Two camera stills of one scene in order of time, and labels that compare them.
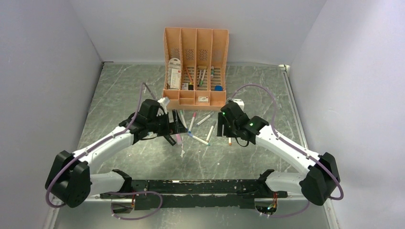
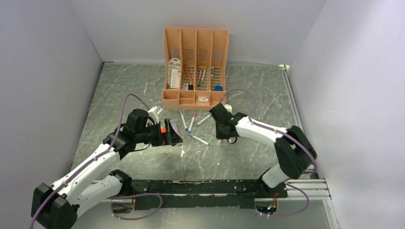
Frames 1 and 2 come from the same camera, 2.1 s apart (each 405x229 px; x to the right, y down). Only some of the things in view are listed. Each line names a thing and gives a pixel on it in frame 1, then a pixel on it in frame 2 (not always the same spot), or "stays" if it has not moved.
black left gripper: (178, 126) -> (175, 137)
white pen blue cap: (198, 139) stays
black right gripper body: (229, 130) stays
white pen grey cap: (197, 124) stays
